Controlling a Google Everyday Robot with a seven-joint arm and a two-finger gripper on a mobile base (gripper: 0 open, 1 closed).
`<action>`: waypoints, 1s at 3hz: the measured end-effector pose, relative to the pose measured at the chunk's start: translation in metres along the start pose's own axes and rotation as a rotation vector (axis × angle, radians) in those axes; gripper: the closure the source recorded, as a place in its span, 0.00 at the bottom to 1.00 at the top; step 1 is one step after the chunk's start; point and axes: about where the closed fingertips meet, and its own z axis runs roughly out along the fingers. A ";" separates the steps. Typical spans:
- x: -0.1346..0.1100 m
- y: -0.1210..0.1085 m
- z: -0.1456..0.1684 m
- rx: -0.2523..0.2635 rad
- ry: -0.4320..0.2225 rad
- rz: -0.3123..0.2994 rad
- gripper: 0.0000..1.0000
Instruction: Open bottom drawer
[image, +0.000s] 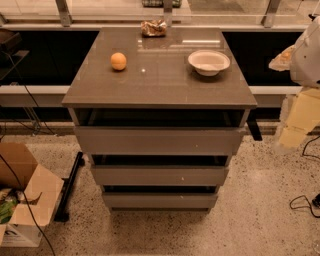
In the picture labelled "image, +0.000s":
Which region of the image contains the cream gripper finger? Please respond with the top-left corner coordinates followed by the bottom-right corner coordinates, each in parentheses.
top-left (268, 45), bottom-right (294, 72)

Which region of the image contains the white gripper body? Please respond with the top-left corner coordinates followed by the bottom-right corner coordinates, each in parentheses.
top-left (274, 87), bottom-right (320, 154)

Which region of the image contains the grey drawer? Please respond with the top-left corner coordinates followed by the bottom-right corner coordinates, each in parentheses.
top-left (102, 193), bottom-right (218, 209)
top-left (75, 126), bottom-right (245, 156)
top-left (91, 166), bottom-right (229, 186)

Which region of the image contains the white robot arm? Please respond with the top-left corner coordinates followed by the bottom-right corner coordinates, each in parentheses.
top-left (269, 16), bottom-right (320, 152)

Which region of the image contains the grey drawer cabinet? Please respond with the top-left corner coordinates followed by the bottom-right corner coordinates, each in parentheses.
top-left (61, 26), bottom-right (258, 214)

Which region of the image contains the open cardboard box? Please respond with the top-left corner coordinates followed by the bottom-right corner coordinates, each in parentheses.
top-left (0, 143), bottom-right (63, 247)

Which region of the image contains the black bar right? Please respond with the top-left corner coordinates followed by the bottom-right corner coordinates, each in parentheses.
top-left (247, 110), bottom-right (262, 141)

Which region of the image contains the white bowl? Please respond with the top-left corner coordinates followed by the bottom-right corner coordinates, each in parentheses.
top-left (188, 50), bottom-right (231, 76)

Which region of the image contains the crumpled snack bag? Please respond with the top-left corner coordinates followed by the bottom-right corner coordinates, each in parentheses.
top-left (141, 19), bottom-right (167, 37)

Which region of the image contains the orange fruit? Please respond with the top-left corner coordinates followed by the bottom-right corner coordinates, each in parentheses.
top-left (110, 52), bottom-right (127, 71)

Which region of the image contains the black floor bar left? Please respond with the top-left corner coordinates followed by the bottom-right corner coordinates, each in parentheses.
top-left (54, 152), bottom-right (85, 222)

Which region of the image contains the green item in box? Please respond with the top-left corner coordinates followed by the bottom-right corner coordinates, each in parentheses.
top-left (0, 188), bottom-right (18, 224)

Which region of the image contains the black cable right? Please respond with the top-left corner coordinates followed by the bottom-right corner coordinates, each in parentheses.
top-left (288, 134), bottom-right (320, 219)

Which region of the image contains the black cable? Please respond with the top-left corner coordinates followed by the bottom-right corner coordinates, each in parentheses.
top-left (0, 49), bottom-right (58, 256)
top-left (288, 134), bottom-right (320, 219)

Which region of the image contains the black cable left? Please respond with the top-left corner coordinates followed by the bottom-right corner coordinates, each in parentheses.
top-left (0, 49), bottom-right (58, 256)

